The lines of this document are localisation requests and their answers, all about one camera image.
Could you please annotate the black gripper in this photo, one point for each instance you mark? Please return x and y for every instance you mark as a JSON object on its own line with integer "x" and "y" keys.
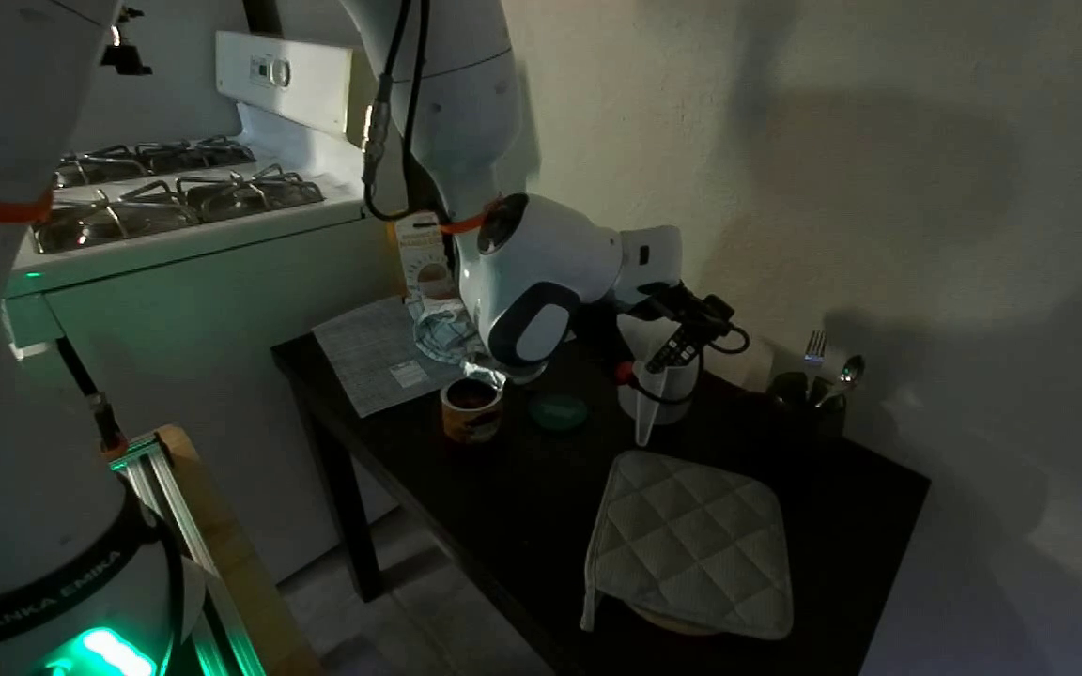
{"x": 694, "y": 310}

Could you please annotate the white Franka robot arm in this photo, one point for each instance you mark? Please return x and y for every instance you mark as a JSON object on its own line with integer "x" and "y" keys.
{"x": 544, "y": 287}

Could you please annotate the clear plastic measuring jug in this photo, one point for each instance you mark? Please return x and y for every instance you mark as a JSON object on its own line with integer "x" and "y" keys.
{"x": 659, "y": 420}

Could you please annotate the green round lid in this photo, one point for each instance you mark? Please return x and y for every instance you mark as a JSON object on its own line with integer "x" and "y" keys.
{"x": 557, "y": 413}

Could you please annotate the black utensil holder with spoons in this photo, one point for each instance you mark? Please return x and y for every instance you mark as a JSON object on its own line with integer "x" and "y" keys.
{"x": 816, "y": 387}

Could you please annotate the dark plate with food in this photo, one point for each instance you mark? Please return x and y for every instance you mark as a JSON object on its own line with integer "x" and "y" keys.
{"x": 694, "y": 545}

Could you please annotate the black table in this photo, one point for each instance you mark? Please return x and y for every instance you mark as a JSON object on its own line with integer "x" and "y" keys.
{"x": 518, "y": 529}

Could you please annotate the clear drinking glass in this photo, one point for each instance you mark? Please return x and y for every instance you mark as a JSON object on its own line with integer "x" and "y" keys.
{"x": 436, "y": 331}

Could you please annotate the small white card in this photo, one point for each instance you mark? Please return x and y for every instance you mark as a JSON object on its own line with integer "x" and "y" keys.
{"x": 406, "y": 372}

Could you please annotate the grey grid placemat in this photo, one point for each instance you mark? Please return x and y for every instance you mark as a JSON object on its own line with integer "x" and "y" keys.
{"x": 365, "y": 357}

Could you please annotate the white gas stove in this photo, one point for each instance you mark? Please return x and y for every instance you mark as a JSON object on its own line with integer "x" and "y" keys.
{"x": 188, "y": 237}

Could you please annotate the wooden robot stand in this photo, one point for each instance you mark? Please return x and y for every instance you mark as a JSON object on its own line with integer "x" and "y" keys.
{"x": 217, "y": 549}

